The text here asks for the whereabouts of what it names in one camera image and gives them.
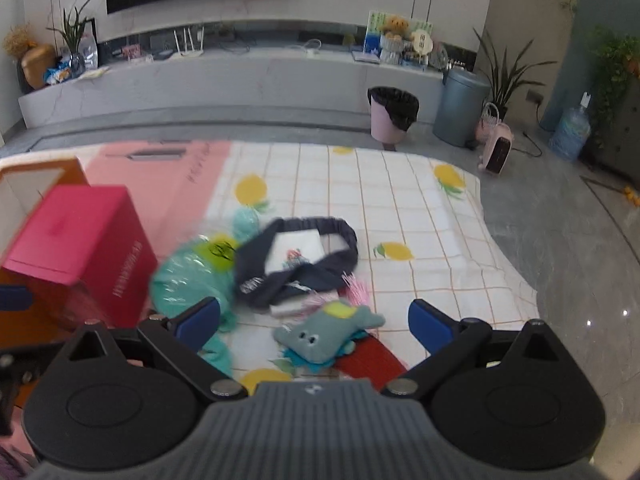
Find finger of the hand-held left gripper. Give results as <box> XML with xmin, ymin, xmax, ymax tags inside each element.
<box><xmin>0</xmin><ymin>351</ymin><xmax>40</xmax><ymax>435</ymax></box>
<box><xmin>0</xmin><ymin>286</ymin><xmax>34</xmax><ymax>312</ymax></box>

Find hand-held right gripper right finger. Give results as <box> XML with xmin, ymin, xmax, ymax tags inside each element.
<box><xmin>380</xmin><ymin>299</ymin><xmax>563</xmax><ymax>401</ymax></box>

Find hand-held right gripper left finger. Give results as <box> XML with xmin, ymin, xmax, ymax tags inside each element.
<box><xmin>55</xmin><ymin>296</ymin><xmax>248</xmax><ymax>401</ymax></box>

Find teal plush backpack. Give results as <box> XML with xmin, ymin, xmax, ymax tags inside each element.
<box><xmin>150</xmin><ymin>207</ymin><xmax>262</xmax><ymax>379</ymax></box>

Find navy and white printed garment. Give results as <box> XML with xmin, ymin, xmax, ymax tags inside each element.
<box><xmin>234</xmin><ymin>216</ymin><xmax>359</xmax><ymax>317</ymax></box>

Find grey plush toy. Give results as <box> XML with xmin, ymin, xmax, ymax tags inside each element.
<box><xmin>270</xmin><ymin>300</ymin><xmax>387</xmax><ymax>374</ymax></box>

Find orange cardboard box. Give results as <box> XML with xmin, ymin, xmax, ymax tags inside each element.
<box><xmin>0</xmin><ymin>156</ymin><xmax>92</xmax><ymax>347</ymax></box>

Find pink plush toy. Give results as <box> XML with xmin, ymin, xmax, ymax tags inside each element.
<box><xmin>300</xmin><ymin>272</ymin><xmax>372</xmax><ymax>311</ymax></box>

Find red storage box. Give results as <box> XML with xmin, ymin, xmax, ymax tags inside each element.
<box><xmin>1</xmin><ymin>185</ymin><xmax>159</xmax><ymax>332</ymax></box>

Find lemon checked tablecloth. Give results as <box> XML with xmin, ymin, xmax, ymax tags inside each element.
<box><xmin>0</xmin><ymin>141</ymin><xmax>541</xmax><ymax>392</ymax></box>

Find pink box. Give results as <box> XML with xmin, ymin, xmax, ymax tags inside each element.
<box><xmin>80</xmin><ymin>141</ymin><xmax>234</xmax><ymax>262</ymax></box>

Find pink heater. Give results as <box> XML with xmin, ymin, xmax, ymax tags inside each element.
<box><xmin>477</xmin><ymin>122</ymin><xmax>516</xmax><ymax>176</ymax></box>

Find pink trash bin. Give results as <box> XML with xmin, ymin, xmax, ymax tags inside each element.
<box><xmin>367</xmin><ymin>86</ymin><xmax>420</xmax><ymax>142</ymax></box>

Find pink woven basket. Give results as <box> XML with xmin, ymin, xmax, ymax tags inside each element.
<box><xmin>475</xmin><ymin>102</ymin><xmax>503</xmax><ymax>144</ymax></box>

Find grey pedal bin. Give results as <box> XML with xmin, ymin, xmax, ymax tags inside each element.
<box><xmin>432</xmin><ymin>67</ymin><xmax>492</xmax><ymax>148</ymax></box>

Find snack packets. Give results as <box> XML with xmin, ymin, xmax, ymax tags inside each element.
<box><xmin>44</xmin><ymin>60</ymin><xmax>74</xmax><ymax>85</ymax></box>

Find marble TV cabinet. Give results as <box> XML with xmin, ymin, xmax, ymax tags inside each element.
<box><xmin>17</xmin><ymin>20</ymin><xmax>451</xmax><ymax>132</ymax></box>

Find golden vase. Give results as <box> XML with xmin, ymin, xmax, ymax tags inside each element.
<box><xmin>21</xmin><ymin>44</ymin><xmax>57</xmax><ymax>90</ymax></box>

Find blue water bottle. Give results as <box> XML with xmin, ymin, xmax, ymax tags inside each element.
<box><xmin>549</xmin><ymin>91</ymin><xmax>592</xmax><ymax>163</ymax></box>

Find tall potted plant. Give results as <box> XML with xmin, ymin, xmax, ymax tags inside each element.
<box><xmin>472</xmin><ymin>27</ymin><xmax>559</xmax><ymax>122</ymax></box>

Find dried flowers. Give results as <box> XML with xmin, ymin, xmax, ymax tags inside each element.
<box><xmin>2</xmin><ymin>24</ymin><xmax>34</xmax><ymax>59</ymax></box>

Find white router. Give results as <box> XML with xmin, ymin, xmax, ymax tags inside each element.
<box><xmin>172</xmin><ymin>25</ymin><xmax>205</xmax><ymax>59</ymax></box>

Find plant in glass vase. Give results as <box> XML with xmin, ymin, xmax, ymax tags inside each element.
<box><xmin>47</xmin><ymin>0</ymin><xmax>99</xmax><ymax>79</ymax></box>

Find teddy bear bouquet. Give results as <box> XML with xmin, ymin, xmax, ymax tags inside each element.
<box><xmin>380</xmin><ymin>15</ymin><xmax>416</xmax><ymax>66</ymax></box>

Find green picture board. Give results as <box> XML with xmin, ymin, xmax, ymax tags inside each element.
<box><xmin>364</xmin><ymin>10</ymin><xmax>434</xmax><ymax>59</ymax></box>

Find leafy green plant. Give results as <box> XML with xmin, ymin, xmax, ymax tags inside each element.
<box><xmin>582</xmin><ymin>25</ymin><xmax>640</xmax><ymax>157</ymax></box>

